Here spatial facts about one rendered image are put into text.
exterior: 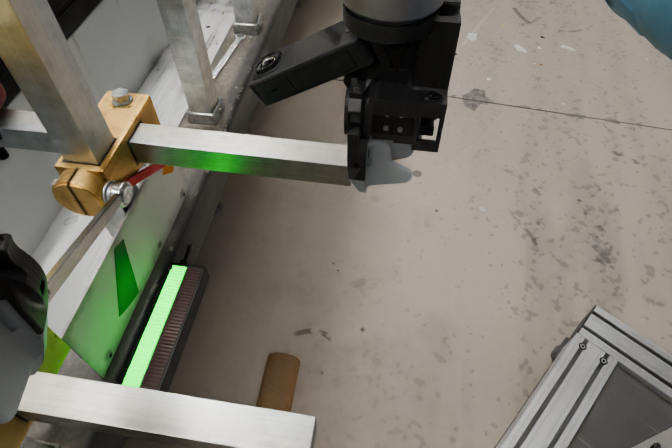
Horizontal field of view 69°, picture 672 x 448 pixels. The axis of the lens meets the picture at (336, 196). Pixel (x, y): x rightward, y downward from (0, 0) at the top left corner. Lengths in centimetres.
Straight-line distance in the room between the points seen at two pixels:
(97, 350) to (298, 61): 35
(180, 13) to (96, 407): 46
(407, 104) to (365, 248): 108
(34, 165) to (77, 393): 43
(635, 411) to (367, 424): 55
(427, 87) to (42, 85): 31
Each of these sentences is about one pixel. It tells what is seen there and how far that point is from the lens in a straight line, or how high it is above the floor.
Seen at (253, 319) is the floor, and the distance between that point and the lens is 135.
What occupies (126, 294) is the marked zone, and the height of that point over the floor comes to 73.
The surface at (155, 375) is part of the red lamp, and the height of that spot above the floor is 70.
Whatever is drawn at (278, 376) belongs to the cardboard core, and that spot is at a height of 8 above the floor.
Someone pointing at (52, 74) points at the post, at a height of 97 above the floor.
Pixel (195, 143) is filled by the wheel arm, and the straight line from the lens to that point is 52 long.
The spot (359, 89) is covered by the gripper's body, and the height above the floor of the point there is 96.
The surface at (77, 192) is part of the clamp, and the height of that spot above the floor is 86.
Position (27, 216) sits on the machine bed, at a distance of 80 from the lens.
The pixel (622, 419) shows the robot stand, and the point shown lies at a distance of 117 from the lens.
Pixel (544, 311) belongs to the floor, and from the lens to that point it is 146.
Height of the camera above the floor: 121
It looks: 50 degrees down
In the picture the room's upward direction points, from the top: straight up
